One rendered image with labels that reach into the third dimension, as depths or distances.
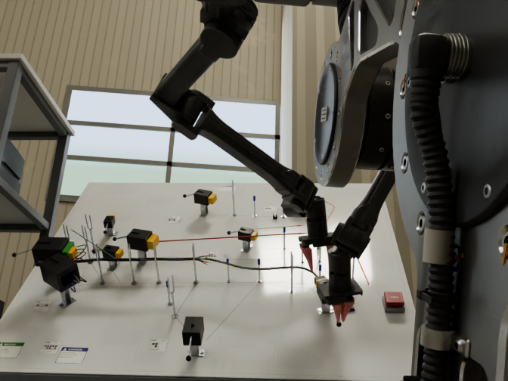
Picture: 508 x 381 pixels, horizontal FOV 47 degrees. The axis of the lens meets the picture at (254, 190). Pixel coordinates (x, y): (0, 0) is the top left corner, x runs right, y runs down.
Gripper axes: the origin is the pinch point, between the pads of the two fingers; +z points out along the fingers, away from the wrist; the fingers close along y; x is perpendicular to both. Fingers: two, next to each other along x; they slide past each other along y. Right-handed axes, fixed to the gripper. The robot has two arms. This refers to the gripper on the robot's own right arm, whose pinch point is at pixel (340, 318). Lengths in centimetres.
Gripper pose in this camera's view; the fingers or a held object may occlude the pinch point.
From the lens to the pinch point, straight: 157.2
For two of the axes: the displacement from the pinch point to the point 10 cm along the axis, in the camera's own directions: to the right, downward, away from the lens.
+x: 1.7, 3.2, -9.3
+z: 0.6, 9.4, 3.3
